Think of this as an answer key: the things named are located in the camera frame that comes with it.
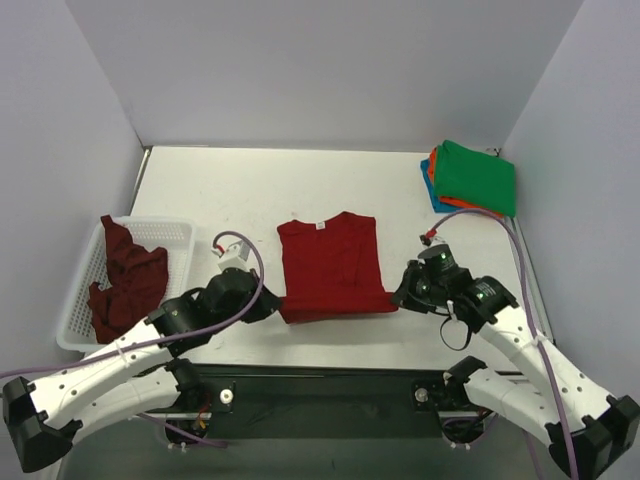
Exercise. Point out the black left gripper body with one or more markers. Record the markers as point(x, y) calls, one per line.
point(267, 302)

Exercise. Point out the white plastic basket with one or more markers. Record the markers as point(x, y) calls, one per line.
point(75, 331)

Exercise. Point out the orange folded t-shirt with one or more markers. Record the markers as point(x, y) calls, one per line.
point(450, 197)

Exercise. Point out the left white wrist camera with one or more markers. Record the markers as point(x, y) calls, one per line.
point(234, 255)

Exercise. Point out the dark red t-shirt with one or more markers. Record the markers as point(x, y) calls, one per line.
point(138, 282)

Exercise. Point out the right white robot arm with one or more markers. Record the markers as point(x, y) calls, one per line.
point(584, 427)

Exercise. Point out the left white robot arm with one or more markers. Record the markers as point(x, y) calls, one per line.
point(145, 369)

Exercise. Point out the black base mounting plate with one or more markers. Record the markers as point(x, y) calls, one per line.
point(238, 402)

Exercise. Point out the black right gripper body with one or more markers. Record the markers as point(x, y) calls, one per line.
point(405, 292)

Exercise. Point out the green folded t-shirt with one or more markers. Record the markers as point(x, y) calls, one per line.
point(475, 177)

